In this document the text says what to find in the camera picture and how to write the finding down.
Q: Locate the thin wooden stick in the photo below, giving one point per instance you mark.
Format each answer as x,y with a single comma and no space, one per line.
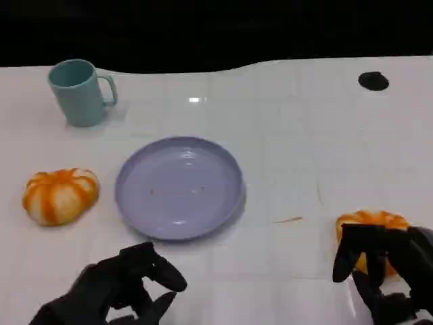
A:
289,220

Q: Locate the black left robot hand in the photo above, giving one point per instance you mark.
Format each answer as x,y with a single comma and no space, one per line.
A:
111,281

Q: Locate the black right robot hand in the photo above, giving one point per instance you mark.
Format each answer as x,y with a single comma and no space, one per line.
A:
402,257

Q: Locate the pale green mug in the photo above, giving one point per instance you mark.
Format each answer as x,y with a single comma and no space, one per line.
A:
81,101

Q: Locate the lilac plate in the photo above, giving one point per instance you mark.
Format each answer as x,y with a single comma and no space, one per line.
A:
179,189

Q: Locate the orange and white bread roll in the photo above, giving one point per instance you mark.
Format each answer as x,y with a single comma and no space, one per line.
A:
372,218
61,198

